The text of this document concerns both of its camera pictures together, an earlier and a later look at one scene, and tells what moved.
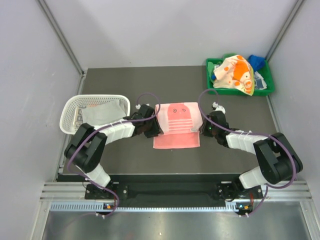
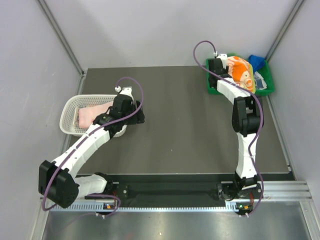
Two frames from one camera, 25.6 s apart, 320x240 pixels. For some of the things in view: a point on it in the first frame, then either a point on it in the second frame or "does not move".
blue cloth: (257, 62) does not move
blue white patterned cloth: (260, 83) does not move
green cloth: (227, 55) does not move
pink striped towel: (180, 123) to (86, 115)
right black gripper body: (208, 130) to (225, 69)
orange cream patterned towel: (236, 72) does not move
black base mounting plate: (195, 191) does not move
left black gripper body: (151, 127) to (136, 118)
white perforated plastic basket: (66, 119) does not move
